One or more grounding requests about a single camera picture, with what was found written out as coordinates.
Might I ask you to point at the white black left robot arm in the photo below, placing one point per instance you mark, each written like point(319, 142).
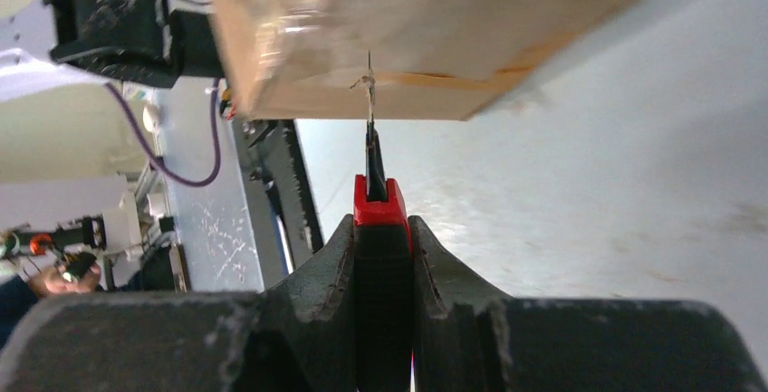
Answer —
point(50, 44)

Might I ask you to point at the distant person's hand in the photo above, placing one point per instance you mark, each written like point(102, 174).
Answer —
point(49, 281)

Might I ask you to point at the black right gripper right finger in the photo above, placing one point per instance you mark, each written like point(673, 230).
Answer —
point(472, 336)

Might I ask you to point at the red black utility knife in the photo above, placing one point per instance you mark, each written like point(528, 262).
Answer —
point(383, 279)

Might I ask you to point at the distant handheld gripper device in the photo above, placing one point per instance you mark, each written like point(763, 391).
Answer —
point(106, 237)

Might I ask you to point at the distant person's dark sleeve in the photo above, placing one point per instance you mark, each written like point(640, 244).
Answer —
point(16, 298)

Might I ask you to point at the brown cardboard express box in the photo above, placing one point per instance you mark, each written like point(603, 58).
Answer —
point(397, 59)

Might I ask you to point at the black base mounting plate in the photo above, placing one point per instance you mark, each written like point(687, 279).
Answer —
point(278, 196)

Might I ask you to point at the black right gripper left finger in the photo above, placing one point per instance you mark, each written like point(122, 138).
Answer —
point(296, 336)

